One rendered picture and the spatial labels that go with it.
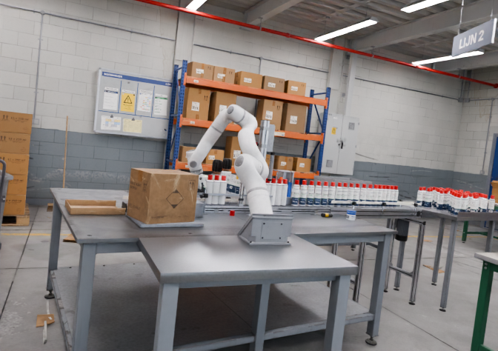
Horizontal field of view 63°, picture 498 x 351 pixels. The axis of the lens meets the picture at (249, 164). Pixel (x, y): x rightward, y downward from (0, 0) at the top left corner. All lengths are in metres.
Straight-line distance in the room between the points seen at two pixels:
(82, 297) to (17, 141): 3.77
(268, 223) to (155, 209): 0.60
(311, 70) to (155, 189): 6.60
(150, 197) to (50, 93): 5.07
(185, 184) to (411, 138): 8.32
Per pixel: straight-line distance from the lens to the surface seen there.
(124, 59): 7.20
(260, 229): 2.04
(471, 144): 11.08
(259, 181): 2.21
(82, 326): 2.13
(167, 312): 1.63
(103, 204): 2.74
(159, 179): 2.18
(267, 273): 1.70
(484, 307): 3.14
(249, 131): 2.43
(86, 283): 2.05
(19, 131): 5.63
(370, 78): 9.36
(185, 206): 2.29
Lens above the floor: 1.33
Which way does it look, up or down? 3 degrees down
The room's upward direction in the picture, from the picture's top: 6 degrees clockwise
